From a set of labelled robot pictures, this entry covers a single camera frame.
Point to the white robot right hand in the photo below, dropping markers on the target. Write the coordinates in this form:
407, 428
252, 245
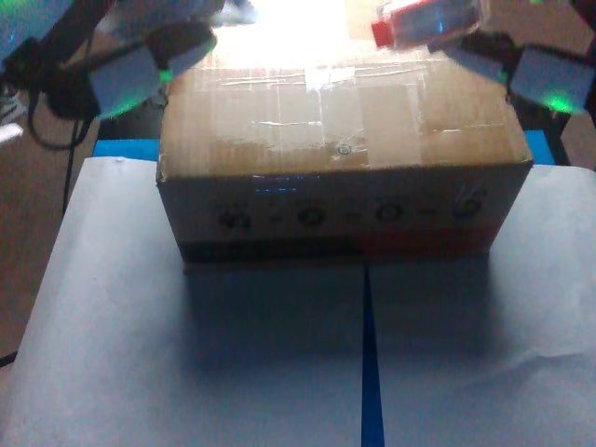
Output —
479, 11

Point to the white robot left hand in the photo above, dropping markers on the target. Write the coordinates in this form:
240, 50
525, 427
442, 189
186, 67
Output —
139, 23

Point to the black metal box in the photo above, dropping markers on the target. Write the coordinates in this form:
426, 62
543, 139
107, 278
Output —
132, 125

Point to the large taped cardboard box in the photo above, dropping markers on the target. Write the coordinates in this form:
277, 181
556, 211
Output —
344, 153

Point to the white paper sheet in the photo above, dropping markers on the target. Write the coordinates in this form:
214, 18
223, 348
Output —
186, 326
489, 349

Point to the blue table mat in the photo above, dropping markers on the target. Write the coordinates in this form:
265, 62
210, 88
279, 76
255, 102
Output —
371, 372

